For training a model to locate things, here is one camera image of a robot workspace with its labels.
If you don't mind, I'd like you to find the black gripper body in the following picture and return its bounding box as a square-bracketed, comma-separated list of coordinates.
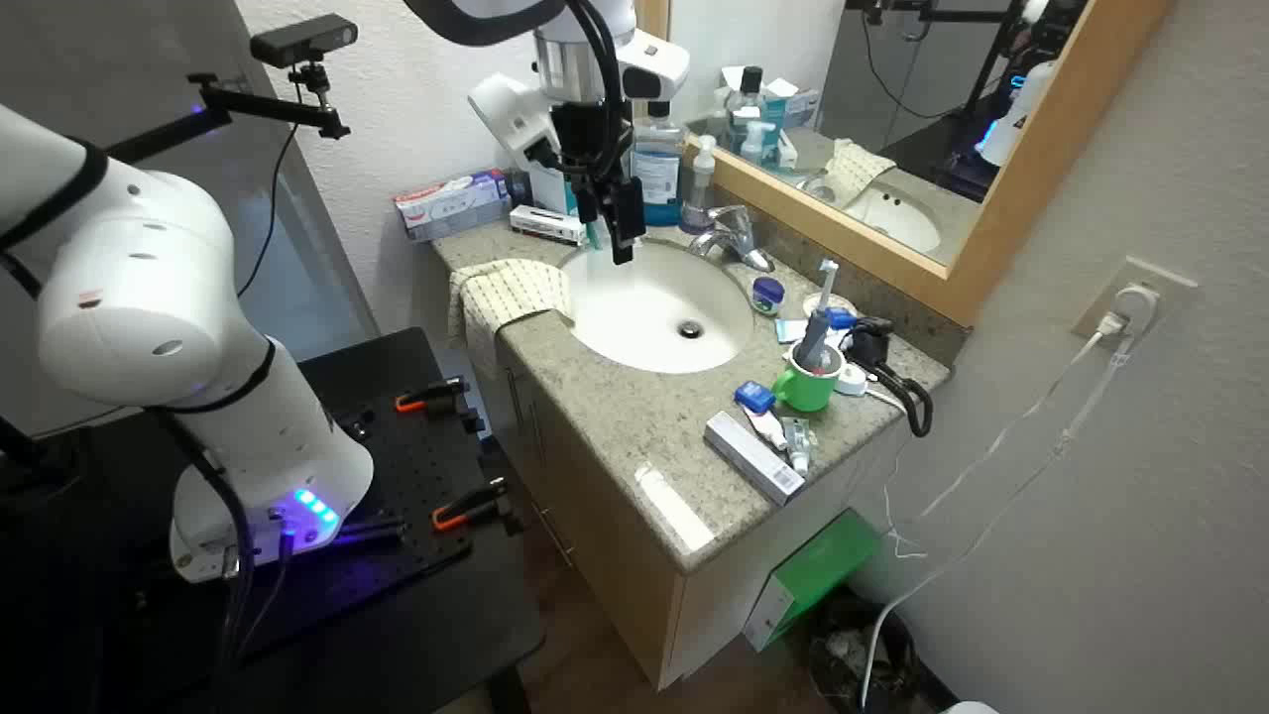
[553, 103, 638, 223]

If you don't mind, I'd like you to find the blue-lidded Vaseline jar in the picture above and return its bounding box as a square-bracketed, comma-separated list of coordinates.
[750, 279, 784, 312]

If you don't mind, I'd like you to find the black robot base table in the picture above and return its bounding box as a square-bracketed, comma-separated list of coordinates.
[0, 328, 544, 714]

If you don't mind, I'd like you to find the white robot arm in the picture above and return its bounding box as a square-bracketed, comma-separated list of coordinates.
[0, 0, 691, 582]

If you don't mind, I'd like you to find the white oval sink basin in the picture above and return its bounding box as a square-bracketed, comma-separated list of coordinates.
[562, 243, 754, 371]

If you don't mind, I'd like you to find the blue mouthwash bottle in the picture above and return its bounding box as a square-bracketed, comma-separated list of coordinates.
[632, 100, 683, 227]

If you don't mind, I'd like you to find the white soap dispenser bottle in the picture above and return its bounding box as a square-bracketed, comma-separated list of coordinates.
[683, 135, 717, 233]

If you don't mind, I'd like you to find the chrome faucet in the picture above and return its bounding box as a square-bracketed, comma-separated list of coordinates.
[693, 201, 775, 274]

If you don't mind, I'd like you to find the flat toothpaste box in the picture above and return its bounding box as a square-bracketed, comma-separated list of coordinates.
[396, 172, 512, 243]

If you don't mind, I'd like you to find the beige folded towel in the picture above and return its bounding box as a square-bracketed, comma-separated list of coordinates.
[450, 256, 572, 345]

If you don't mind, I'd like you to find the small blue-capped item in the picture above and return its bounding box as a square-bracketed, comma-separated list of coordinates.
[733, 382, 779, 412]

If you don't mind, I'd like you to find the long white toothpaste box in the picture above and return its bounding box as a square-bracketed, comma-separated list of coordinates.
[708, 412, 807, 504]

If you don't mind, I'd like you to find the orange clamp upper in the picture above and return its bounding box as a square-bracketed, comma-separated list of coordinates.
[392, 378, 470, 416]

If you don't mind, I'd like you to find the orange clamp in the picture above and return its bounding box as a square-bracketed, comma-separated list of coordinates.
[432, 475, 504, 535]
[392, 378, 470, 416]

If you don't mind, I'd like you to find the green cup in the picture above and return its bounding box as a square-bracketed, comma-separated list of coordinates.
[775, 366, 836, 416]

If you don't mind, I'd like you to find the black electric shaver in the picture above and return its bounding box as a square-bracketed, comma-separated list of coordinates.
[847, 319, 933, 436]

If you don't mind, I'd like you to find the wood-framed mirror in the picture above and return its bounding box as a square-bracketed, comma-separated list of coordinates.
[636, 0, 1173, 324]

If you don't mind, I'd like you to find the white bar soap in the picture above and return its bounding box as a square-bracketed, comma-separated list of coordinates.
[636, 463, 713, 551]

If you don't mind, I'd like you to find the orange clamp lower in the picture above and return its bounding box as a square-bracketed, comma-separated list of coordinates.
[432, 475, 504, 535]

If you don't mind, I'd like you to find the wooden vanity cabinet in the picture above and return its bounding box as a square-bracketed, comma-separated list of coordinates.
[490, 345, 876, 693]

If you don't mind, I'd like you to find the black waste bin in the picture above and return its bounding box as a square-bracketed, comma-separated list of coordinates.
[795, 590, 956, 714]

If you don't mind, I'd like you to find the white tube by wall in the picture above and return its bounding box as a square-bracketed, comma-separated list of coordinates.
[510, 207, 586, 245]

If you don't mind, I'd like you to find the black camera on stand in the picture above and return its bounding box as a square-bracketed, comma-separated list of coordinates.
[104, 10, 360, 172]

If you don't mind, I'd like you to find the white power cable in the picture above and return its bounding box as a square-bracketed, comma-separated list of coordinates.
[856, 305, 1151, 714]

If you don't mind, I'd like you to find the white wall outlet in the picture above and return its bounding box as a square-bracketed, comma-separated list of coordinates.
[1077, 255, 1198, 342]

